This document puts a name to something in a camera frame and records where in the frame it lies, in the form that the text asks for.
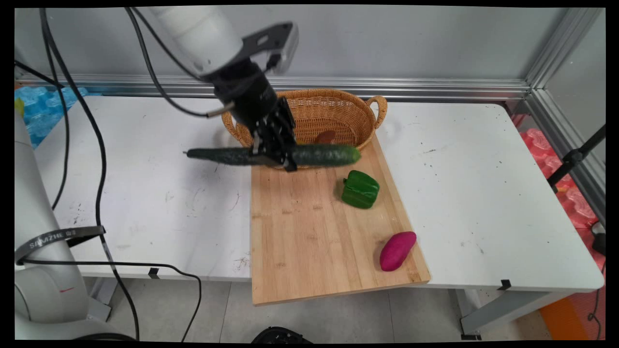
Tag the aluminium frame post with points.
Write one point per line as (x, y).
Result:
(563, 46)

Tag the grey table leg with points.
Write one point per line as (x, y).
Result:
(503, 311)
(102, 299)

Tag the short aluminium frame rail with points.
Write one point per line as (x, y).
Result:
(566, 140)

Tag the bamboo cutting board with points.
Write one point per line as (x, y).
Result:
(309, 237)

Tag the red foam mat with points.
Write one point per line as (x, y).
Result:
(575, 203)

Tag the long aluminium frame rail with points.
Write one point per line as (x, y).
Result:
(387, 87)

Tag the black tripod stand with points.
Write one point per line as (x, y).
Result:
(573, 158)

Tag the orange floor mat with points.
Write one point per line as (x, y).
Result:
(563, 319)

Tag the yellow green object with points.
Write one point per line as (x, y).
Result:
(18, 106)

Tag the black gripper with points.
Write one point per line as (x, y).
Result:
(246, 94)

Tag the blue foam mat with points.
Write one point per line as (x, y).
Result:
(41, 113)

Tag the green bell pepper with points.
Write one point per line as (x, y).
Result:
(360, 190)

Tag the dark green cucumber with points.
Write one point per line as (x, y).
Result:
(324, 154)

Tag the black round floor object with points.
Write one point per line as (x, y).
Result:
(280, 335)

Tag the purple sweet potato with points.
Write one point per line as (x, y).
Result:
(396, 251)

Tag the brown toy mushroom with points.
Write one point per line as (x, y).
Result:
(325, 137)

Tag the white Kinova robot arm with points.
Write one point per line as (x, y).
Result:
(34, 193)

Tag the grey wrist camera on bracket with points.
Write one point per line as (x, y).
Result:
(285, 41)

